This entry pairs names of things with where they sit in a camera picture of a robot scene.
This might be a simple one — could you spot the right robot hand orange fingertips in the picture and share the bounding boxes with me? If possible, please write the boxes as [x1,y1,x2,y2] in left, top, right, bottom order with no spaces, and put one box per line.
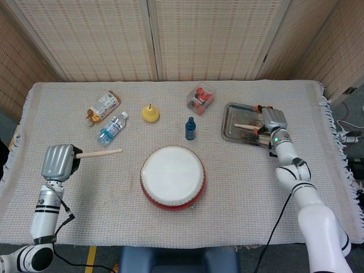
[251,104,287,137]

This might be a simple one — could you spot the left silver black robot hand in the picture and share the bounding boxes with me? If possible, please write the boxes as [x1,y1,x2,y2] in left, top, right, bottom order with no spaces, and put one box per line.
[41,144,84,182]

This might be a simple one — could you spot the wooden drumstick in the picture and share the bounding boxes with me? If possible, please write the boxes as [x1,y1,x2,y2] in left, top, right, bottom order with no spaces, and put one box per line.
[74,148,123,159]
[234,121,265,130]

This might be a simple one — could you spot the red drum with white skin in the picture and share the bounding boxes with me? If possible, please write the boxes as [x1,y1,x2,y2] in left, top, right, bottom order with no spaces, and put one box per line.
[139,145,206,212]

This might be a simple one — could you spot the rectangular metal tray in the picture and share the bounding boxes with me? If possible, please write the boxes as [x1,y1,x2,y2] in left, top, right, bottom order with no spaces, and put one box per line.
[221,102,283,149]

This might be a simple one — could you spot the clear water bottle blue label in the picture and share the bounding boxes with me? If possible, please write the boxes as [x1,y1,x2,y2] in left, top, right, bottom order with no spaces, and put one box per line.
[97,111,129,147]

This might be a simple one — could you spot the amber tea bottle floral label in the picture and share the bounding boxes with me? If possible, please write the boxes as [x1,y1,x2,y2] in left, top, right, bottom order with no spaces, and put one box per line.
[84,90,122,127]

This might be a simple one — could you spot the clear box of red fruit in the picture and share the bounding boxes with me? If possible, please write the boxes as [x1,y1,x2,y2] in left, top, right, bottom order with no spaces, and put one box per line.
[186,87,217,117]

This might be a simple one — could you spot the white power strip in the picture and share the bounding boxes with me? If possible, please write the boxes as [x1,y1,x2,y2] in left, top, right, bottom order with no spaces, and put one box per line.
[340,132,361,144]

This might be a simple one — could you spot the white waffle tablecloth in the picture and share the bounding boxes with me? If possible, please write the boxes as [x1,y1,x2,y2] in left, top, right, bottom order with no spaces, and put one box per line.
[0,81,364,248]

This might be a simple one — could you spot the blue spray bottle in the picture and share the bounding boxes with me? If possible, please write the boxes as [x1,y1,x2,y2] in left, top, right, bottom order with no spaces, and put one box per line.
[185,116,197,140]

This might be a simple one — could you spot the black floor box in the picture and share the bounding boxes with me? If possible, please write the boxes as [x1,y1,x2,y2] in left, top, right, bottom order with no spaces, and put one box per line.
[348,158,364,180]

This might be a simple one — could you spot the yellow pear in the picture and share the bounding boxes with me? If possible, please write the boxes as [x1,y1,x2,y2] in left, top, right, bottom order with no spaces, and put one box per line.
[141,104,160,123]

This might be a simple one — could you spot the woven folding screen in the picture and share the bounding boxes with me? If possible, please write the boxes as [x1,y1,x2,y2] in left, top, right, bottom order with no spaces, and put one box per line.
[0,0,364,123]

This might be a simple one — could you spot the blue padded seat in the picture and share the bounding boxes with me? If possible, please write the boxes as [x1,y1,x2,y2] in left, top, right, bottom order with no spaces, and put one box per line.
[118,246,241,273]

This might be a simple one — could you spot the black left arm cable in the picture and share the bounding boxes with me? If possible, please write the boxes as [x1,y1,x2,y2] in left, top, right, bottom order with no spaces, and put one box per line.
[51,193,117,273]

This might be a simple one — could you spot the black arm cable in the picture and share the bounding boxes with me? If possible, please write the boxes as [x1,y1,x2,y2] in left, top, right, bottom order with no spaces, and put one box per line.
[51,193,117,273]
[253,193,293,273]

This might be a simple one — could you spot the red floor cable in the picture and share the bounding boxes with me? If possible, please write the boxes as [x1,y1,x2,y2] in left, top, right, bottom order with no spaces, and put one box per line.
[340,101,353,121]

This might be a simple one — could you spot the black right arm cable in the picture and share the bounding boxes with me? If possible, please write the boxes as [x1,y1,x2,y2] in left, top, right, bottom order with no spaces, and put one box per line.
[253,193,293,273]

